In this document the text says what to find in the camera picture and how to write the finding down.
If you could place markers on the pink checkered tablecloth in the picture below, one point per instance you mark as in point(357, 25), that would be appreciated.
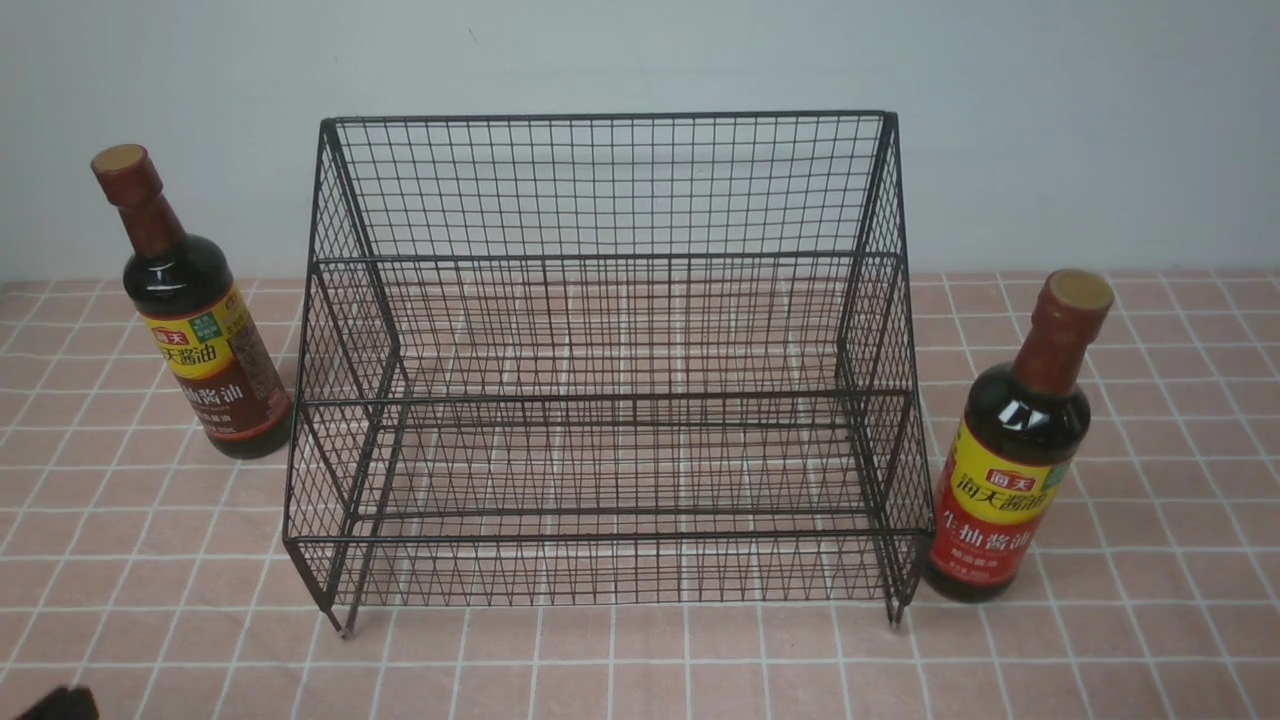
point(143, 564)

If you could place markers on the black wire mesh shelf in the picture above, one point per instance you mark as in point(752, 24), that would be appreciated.
point(593, 359)

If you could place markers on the dark soy sauce bottle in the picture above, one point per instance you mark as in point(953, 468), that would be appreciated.
point(182, 287)

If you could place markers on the light soy sauce bottle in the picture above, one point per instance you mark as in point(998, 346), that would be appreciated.
point(1022, 424)

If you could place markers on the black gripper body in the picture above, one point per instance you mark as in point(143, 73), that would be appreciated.
point(63, 703)

